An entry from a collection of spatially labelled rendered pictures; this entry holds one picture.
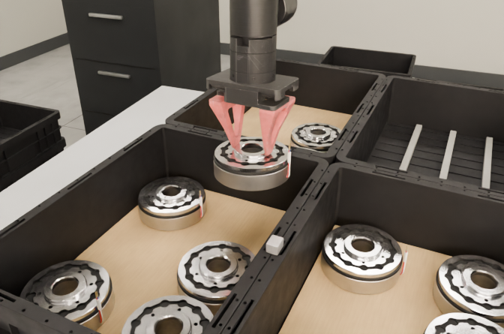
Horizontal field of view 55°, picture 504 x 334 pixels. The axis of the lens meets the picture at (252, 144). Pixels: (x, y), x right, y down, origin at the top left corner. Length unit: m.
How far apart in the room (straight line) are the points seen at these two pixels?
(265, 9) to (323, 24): 3.33
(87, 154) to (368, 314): 0.83
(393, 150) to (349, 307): 0.43
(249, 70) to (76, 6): 1.68
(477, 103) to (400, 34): 2.79
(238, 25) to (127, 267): 0.35
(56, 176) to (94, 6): 1.11
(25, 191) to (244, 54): 0.71
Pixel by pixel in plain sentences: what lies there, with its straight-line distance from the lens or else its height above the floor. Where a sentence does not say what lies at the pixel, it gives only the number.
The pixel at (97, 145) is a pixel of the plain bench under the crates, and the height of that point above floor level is 0.70.
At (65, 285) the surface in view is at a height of 0.85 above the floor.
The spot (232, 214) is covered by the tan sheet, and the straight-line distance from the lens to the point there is 0.76.
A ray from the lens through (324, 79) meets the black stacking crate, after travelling 1.09.
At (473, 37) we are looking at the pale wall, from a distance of 3.81.
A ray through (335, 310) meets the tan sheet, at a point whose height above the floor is 0.83.
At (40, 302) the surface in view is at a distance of 0.63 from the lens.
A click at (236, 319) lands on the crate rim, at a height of 0.93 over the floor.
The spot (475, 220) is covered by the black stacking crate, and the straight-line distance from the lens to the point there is 0.70.
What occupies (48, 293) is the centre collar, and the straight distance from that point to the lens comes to 0.62.
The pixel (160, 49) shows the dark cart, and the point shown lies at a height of 0.69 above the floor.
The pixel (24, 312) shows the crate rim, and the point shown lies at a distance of 0.52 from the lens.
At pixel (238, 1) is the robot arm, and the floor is 1.16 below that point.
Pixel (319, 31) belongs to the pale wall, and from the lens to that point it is 3.92.
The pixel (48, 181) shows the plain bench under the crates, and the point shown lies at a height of 0.70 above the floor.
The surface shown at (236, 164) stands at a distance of 0.61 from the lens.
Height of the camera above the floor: 1.28
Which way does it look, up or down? 28 degrees down
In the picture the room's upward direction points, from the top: straight up
